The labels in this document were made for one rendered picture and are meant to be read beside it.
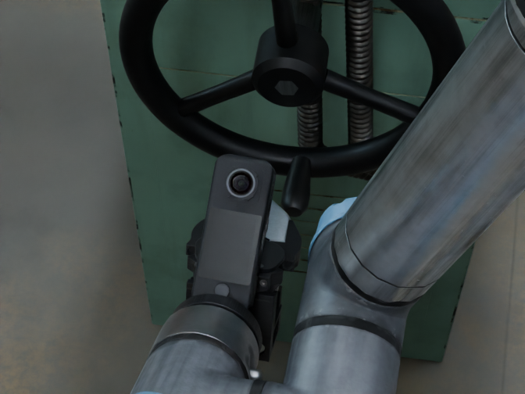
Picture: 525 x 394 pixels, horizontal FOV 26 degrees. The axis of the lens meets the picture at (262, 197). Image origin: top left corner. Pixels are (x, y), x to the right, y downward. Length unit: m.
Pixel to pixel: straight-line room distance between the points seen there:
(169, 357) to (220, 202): 0.14
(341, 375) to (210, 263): 0.17
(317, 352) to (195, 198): 0.71
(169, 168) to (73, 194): 0.52
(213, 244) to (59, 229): 1.02
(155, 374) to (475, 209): 0.24
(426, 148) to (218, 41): 0.59
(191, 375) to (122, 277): 1.05
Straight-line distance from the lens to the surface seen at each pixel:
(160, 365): 0.76
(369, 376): 0.74
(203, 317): 0.80
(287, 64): 0.92
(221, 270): 0.85
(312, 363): 0.74
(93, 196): 1.88
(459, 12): 1.14
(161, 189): 1.43
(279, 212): 0.97
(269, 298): 0.88
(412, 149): 0.66
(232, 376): 0.77
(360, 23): 0.99
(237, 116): 1.29
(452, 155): 0.63
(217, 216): 0.85
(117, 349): 1.73
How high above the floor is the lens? 1.52
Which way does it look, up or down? 54 degrees down
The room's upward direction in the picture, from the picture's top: straight up
